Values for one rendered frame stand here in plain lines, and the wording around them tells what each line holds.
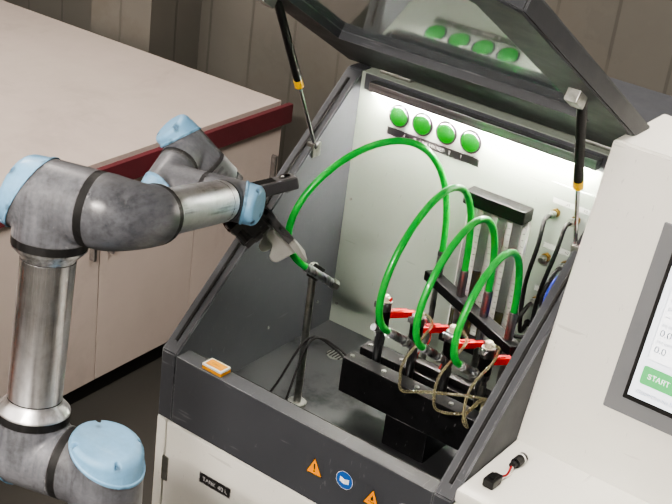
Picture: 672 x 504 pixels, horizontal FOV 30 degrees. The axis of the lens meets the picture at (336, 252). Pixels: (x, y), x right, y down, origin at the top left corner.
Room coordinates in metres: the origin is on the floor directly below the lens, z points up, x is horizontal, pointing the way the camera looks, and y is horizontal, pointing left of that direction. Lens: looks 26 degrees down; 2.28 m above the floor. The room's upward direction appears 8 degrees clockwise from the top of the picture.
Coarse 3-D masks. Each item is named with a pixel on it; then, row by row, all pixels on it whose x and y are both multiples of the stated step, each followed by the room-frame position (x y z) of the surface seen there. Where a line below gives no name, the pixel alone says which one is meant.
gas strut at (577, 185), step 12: (576, 108) 2.02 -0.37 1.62; (576, 120) 2.02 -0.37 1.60; (576, 132) 2.03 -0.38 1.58; (576, 144) 2.04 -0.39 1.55; (576, 156) 2.05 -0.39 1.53; (576, 168) 2.06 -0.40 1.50; (576, 180) 2.07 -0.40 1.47; (576, 192) 2.09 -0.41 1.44; (576, 204) 2.10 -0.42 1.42; (576, 216) 2.11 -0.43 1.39; (576, 228) 2.13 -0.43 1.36; (576, 240) 2.14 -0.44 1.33
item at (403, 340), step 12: (444, 192) 2.17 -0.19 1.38; (468, 192) 2.25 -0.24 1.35; (432, 204) 2.14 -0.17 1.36; (468, 204) 2.26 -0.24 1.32; (420, 216) 2.11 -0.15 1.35; (468, 216) 2.28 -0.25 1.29; (408, 228) 2.09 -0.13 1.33; (408, 240) 2.08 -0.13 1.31; (468, 240) 2.29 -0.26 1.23; (396, 252) 2.06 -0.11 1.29; (468, 252) 2.29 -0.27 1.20; (396, 264) 2.05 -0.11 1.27; (468, 264) 2.29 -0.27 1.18; (384, 276) 2.04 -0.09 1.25; (384, 288) 2.03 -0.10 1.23; (384, 324) 2.05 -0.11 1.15; (396, 336) 2.08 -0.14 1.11
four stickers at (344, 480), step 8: (312, 456) 1.96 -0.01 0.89; (312, 464) 1.96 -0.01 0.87; (320, 464) 1.95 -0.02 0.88; (312, 472) 1.96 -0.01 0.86; (320, 472) 1.95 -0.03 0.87; (336, 472) 1.93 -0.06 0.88; (344, 472) 1.92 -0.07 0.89; (336, 480) 1.93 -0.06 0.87; (344, 480) 1.92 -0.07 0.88; (352, 480) 1.91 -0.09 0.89; (344, 488) 1.92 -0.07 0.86; (368, 488) 1.89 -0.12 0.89; (368, 496) 1.89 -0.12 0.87; (376, 496) 1.88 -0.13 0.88
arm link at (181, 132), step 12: (180, 120) 2.12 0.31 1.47; (192, 120) 2.15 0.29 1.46; (168, 132) 2.10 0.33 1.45; (180, 132) 2.10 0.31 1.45; (192, 132) 2.12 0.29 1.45; (168, 144) 2.10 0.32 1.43; (180, 144) 2.09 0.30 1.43; (192, 144) 2.10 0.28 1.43; (204, 144) 2.12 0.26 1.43; (192, 156) 2.08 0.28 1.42; (204, 156) 2.11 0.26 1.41; (216, 156) 2.13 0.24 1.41; (204, 168) 2.11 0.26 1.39
